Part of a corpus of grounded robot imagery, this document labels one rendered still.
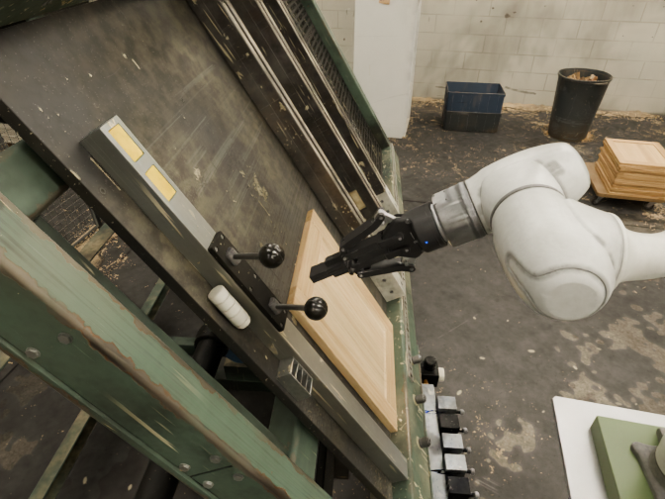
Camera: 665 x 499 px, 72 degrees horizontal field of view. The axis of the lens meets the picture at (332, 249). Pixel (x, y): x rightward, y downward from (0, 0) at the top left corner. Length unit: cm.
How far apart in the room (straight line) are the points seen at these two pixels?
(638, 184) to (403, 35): 243
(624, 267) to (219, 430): 51
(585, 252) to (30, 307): 56
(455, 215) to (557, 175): 14
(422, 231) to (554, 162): 20
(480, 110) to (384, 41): 132
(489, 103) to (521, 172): 474
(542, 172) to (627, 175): 362
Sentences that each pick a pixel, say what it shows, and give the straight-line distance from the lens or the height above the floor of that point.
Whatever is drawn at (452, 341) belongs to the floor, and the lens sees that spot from 273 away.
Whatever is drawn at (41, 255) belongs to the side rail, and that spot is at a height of 168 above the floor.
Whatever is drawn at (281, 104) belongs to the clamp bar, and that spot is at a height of 155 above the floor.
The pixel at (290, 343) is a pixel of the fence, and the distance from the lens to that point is 84.
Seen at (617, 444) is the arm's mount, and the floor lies 81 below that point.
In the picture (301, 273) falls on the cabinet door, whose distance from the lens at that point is 101.
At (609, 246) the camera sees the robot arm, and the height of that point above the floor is 165.
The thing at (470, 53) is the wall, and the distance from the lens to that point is 631.
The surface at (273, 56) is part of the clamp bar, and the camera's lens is 151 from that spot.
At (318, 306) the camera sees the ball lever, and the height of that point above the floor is 146.
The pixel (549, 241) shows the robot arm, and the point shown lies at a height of 166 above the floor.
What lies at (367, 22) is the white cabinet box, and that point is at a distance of 488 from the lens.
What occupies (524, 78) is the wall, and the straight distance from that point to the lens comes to 645.
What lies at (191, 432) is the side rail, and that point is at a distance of 61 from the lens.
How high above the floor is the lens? 194
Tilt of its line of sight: 36 degrees down
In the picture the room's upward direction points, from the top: straight up
